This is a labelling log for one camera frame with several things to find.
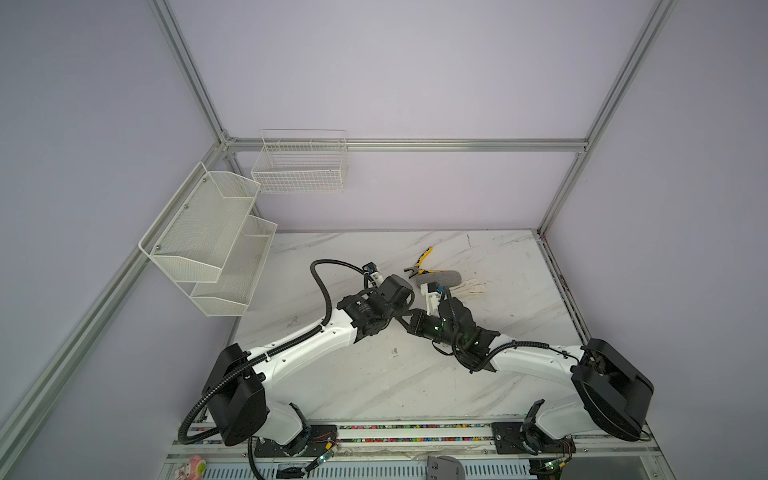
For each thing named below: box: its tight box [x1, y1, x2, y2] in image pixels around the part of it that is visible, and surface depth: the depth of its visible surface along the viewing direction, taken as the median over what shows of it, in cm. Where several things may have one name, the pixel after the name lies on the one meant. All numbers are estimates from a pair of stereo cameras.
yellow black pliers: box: [404, 246, 435, 279], surface depth 110 cm
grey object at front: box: [427, 455, 465, 480], surface depth 71 cm
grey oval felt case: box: [416, 270, 462, 287], surface depth 105 cm
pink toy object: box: [189, 455, 202, 480], surface depth 69 cm
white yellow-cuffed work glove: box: [450, 279, 487, 298], surface depth 103 cm
